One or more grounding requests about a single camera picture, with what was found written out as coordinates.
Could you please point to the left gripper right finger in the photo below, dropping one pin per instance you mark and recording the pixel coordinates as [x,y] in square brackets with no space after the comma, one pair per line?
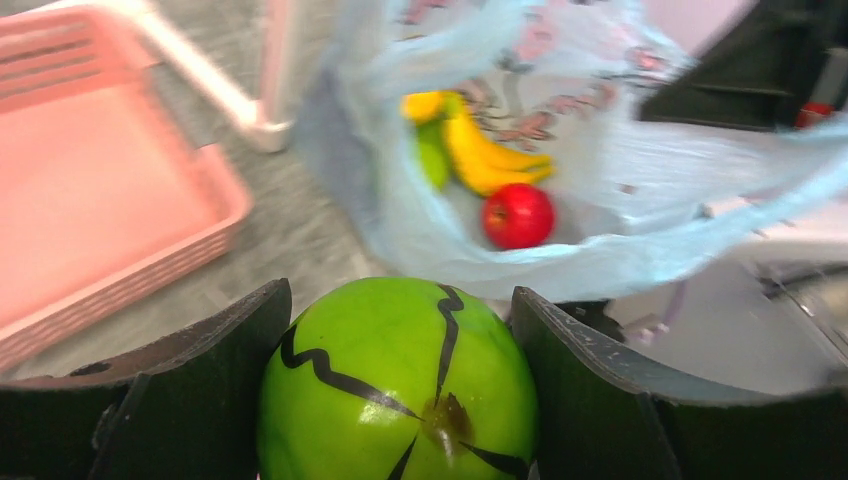
[609,412]

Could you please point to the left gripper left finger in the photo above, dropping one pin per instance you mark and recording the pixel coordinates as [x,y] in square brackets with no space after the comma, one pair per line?
[181,407]

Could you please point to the red fake apple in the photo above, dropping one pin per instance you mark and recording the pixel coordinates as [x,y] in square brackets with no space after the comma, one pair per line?
[518,216]

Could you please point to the pink plastic basket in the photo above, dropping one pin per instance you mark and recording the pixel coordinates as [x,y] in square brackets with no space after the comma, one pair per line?
[105,196]

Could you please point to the green fake watermelon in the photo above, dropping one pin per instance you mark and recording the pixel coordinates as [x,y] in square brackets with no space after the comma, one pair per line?
[397,378]

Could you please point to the white pvc pipe frame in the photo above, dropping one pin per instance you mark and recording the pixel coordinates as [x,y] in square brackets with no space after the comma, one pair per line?
[264,121]

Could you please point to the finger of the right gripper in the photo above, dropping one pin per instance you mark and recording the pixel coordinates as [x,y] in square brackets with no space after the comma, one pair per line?
[779,67]

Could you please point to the yellow fake lemon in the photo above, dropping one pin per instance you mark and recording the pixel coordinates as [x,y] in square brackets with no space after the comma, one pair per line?
[423,107]

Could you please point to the small green fake fruit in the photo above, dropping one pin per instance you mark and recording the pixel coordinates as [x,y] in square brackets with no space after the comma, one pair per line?
[433,157]

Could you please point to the light blue plastic bag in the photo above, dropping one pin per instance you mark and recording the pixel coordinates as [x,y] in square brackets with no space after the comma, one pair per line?
[644,203]

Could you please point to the yellow fake banana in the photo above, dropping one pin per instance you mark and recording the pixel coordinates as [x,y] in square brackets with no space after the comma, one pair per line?
[485,166]

